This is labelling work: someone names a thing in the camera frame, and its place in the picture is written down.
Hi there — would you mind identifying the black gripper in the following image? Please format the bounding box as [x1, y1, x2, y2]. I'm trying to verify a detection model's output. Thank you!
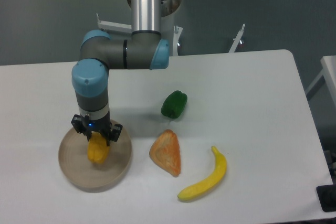
[71, 109, 123, 146]

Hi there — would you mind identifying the yellow bell pepper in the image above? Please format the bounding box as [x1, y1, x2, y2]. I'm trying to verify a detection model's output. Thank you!
[87, 132, 110, 164]

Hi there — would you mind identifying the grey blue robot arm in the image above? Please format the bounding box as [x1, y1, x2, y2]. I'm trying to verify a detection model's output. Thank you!
[71, 0, 169, 145]

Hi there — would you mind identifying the beige round plate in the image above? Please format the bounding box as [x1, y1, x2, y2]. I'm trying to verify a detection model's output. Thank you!
[58, 128, 132, 193]

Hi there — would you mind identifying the green bell pepper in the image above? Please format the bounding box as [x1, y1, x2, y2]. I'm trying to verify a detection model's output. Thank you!
[161, 90, 187, 119]

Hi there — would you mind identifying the orange triangular pastry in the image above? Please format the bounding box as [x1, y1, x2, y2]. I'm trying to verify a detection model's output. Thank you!
[149, 130, 181, 177]

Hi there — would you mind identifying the yellow banana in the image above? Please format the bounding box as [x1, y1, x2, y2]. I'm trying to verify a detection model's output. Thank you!
[177, 146, 227, 202]

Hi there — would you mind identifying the white side table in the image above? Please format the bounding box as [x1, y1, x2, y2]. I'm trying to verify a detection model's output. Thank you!
[304, 55, 335, 103]

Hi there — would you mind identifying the black device at edge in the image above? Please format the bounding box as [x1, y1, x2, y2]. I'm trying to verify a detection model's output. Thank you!
[316, 184, 336, 212]

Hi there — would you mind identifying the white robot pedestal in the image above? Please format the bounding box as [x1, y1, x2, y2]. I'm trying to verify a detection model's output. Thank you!
[94, 0, 247, 57]

